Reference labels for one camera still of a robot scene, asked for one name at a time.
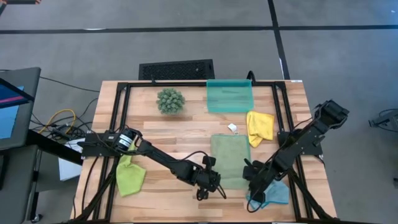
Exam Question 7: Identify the light blue microfiber towel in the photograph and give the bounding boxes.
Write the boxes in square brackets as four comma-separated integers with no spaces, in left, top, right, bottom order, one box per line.
[246,179,290,210]

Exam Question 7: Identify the white paper sheet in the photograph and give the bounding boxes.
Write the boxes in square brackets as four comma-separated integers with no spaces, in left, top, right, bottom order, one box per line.
[58,139,83,181]

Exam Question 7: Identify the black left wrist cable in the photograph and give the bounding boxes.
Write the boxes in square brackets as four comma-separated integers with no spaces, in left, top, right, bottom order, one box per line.
[182,151,227,200]

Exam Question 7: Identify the black cable bundle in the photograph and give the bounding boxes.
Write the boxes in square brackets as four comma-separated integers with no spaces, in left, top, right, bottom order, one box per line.
[30,98,99,139]

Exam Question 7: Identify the dark bar with orange tip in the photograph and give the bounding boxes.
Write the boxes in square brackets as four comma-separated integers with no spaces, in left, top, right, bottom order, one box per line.
[0,0,41,5]

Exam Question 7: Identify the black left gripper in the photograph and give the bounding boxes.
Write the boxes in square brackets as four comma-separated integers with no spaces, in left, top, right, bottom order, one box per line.
[195,156,222,202]

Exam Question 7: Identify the black desk beam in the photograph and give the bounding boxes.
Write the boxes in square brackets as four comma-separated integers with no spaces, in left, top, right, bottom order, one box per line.
[26,129,84,166]

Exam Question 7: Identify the black metal table frame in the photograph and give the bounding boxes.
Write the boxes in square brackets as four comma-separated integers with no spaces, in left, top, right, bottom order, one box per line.
[73,81,341,223]

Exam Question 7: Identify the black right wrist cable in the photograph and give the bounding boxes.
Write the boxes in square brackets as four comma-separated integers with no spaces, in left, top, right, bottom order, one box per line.
[246,192,265,213]

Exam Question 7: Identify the grey monitor with blue screen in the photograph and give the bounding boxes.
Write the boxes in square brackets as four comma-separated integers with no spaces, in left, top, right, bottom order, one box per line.
[0,67,41,151]

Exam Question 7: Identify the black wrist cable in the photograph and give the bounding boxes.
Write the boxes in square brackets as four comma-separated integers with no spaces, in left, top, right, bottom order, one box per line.
[182,151,227,200]
[246,192,265,213]

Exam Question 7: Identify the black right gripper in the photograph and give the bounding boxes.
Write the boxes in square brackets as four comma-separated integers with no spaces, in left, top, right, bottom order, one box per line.
[243,157,271,203]

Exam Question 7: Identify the thin black floor cable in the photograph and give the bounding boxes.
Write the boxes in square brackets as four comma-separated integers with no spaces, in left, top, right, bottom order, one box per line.
[39,76,100,93]

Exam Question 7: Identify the yellow microfiber towel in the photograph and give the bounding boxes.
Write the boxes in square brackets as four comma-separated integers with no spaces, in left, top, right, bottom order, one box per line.
[246,111,275,148]

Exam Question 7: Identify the teal translucent plastic basket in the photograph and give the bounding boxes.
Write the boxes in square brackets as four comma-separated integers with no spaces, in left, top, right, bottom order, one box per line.
[206,78,255,113]

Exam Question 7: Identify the yellow cable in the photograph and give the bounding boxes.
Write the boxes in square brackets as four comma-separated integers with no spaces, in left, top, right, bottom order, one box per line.
[39,108,77,134]

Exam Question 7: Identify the artificial green potted plant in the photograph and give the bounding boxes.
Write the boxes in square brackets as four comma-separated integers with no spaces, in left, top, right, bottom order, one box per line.
[156,88,186,115]

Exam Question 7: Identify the grey side desk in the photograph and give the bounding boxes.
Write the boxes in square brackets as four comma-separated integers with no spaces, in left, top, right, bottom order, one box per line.
[0,144,40,224]

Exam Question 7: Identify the sage green microfiber towel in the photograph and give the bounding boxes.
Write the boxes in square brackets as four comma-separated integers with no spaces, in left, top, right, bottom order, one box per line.
[210,123,251,190]

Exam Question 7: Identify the lime green microfiber towel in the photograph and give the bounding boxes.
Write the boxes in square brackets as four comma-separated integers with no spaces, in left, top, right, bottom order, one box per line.
[116,141,147,197]

